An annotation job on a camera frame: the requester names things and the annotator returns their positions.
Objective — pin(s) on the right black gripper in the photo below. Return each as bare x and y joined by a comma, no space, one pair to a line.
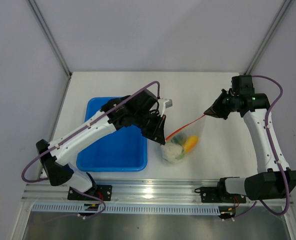
215,110

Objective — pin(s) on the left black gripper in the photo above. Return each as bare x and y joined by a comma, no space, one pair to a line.
157,134

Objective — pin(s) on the white cauliflower with leaves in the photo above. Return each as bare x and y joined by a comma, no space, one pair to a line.
170,151

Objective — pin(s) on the dark green cucumber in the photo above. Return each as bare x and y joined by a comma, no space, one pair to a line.
179,139

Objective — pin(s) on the clear zip bag orange zipper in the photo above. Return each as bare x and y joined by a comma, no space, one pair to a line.
186,129

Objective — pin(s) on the green grape bunch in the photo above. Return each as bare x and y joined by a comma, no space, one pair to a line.
181,156

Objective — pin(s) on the yellow orange mango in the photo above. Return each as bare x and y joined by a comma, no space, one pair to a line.
190,143

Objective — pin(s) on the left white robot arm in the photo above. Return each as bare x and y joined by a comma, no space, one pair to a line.
144,111

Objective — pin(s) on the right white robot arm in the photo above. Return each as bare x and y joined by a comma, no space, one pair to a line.
274,178

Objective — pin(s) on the blue plastic bin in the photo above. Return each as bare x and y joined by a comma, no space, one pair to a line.
122,151

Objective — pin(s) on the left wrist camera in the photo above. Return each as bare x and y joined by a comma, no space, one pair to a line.
164,103

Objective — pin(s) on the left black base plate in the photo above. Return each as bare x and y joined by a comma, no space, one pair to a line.
103,192

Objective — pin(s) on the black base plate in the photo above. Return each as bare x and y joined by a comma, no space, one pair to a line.
218,195
103,192

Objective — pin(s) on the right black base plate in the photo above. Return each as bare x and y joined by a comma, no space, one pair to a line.
218,195

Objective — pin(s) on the white slotted cable duct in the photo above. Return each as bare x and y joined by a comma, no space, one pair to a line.
118,208

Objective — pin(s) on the right aluminium frame post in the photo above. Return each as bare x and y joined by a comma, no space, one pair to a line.
269,35

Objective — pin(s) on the aluminium frame post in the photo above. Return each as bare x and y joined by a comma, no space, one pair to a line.
269,35
40,19

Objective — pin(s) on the aluminium front rail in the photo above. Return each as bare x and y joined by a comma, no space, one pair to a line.
143,191

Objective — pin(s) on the left aluminium frame post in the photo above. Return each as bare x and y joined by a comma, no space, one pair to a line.
40,19

